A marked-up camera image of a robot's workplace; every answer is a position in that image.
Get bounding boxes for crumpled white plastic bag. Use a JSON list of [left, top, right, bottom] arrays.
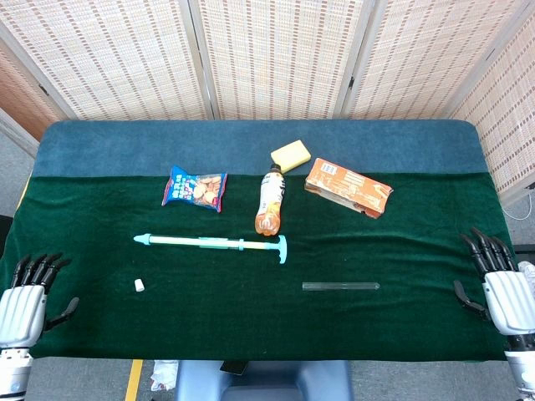
[[150, 359, 180, 393]]

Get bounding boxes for dark green velvet cloth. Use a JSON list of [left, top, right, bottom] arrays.
[[0, 171, 517, 363]]

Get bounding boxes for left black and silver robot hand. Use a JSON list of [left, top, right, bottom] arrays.
[[0, 252, 80, 350]]

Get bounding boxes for orange drink bottle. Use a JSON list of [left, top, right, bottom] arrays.
[[254, 163, 286, 237]]

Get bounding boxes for teal plastic hand pump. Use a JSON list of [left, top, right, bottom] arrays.
[[133, 233, 288, 265]]

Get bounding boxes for blue snack bag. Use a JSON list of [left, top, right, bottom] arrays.
[[160, 165, 229, 214]]

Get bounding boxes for yellow sponge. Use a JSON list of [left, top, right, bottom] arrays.
[[270, 139, 313, 175]]

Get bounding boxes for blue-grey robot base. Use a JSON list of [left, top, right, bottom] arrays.
[[175, 359, 354, 401]]

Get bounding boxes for white cable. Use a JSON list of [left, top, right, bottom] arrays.
[[501, 203, 532, 221]]

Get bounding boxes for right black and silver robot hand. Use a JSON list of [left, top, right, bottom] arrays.
[[453, 226, 535, 338]]

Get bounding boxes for clear glass tube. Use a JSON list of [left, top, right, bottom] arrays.
[[302, 282, 381, 292]]

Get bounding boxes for white shoe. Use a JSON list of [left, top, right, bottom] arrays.
[[517, 261, 535, 293]]

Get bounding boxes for blue table cover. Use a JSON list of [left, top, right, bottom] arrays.
[[32, 119, 489, 179]]

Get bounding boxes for orange cardboard box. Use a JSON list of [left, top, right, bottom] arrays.
[[303, 157, 395, 220]]

